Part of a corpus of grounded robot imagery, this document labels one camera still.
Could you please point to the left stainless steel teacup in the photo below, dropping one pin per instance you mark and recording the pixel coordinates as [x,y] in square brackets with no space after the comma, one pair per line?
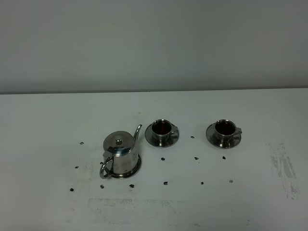
[162,129]

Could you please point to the right stainless steel saucer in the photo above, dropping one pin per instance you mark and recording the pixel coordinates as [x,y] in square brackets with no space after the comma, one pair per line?
[214,140]

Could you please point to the right stainless steel teacup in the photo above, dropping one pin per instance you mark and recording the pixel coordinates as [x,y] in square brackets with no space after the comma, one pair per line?
[226,130]

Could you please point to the left stainless steel saucer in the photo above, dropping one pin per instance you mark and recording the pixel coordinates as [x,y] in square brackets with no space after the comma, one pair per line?
[161,144]

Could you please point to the stainless steel teacup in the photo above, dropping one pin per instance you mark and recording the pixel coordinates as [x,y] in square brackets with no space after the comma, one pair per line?
[162,129]
[226,130]

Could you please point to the stainless steel teapot saucer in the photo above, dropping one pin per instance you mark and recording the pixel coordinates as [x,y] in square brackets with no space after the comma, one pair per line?
[129,173]

